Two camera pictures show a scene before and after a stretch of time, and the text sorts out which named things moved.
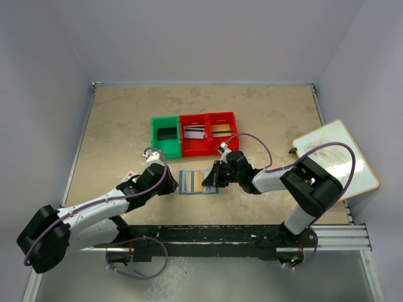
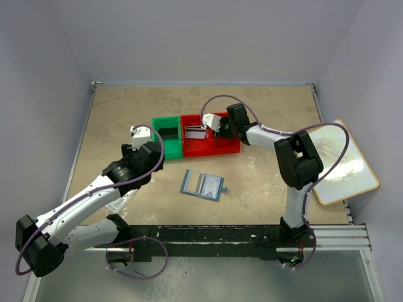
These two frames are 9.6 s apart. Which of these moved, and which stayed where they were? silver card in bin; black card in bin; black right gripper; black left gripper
Moved: black left gripper; black right gripper
Stayed: black card in bin; silver card in bin
